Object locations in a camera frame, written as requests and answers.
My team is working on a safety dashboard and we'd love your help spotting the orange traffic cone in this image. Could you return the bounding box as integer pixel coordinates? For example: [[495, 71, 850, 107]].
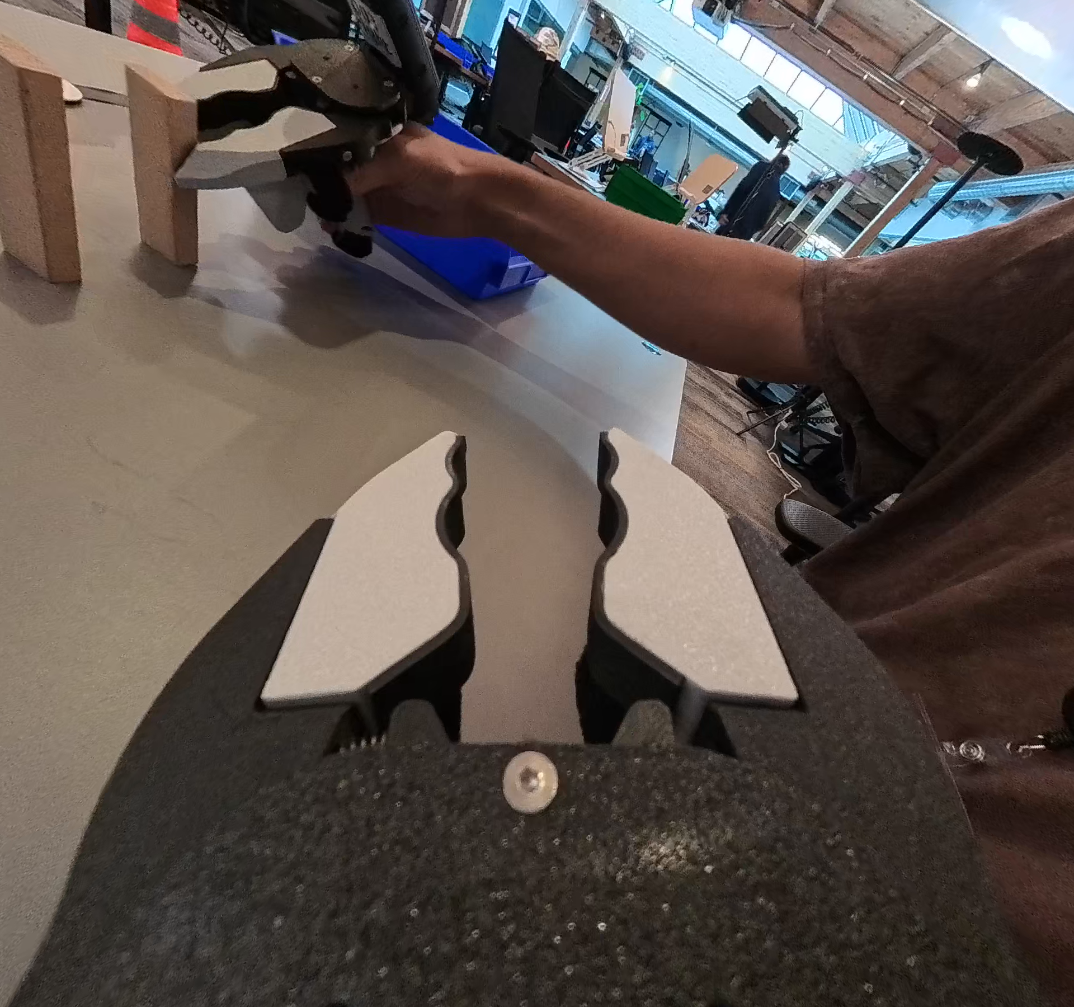
[[126, 0, 184, 58]]

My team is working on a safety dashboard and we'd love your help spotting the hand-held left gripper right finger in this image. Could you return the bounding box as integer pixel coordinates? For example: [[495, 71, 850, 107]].
[[587, 428, 800, 723]]

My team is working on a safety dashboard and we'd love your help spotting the natural wooden plank block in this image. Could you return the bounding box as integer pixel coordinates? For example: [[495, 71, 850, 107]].
[[126, 64, 200, 267], [0, 37, 82, 285]]

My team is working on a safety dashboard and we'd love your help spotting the blue plastic bin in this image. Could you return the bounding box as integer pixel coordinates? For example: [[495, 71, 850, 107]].
[[373, 113, 547, 300]]

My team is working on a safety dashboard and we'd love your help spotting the white floor cable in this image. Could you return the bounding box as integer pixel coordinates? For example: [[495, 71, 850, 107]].
[[767, 420, 808, 495]]

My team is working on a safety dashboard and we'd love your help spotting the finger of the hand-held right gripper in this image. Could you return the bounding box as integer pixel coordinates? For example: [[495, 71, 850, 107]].
[[173, 109, 337, 190], [176, 46, 295, 144]]

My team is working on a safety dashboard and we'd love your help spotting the green plastic bin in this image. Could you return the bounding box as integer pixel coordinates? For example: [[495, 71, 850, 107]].
[[604, 163, 691, 226]]

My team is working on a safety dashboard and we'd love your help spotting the black floor lamp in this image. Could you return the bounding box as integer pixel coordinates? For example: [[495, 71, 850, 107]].
[[889, 130, 1025, 253]]

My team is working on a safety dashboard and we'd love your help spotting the black computer monitor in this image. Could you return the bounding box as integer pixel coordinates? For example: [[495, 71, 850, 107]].
[[487, 21, 599, 161]]

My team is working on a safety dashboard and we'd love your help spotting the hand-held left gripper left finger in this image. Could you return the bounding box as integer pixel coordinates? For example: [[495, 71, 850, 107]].
[[260, 432, 473, 710]]

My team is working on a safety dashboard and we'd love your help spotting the metal lanyard clip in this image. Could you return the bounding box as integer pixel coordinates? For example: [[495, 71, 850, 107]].
[[940, 688, 1074, 765]]

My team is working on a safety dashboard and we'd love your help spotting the person's right forearm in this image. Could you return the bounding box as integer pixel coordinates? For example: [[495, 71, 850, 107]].
[[495, 159, 811, 387]]

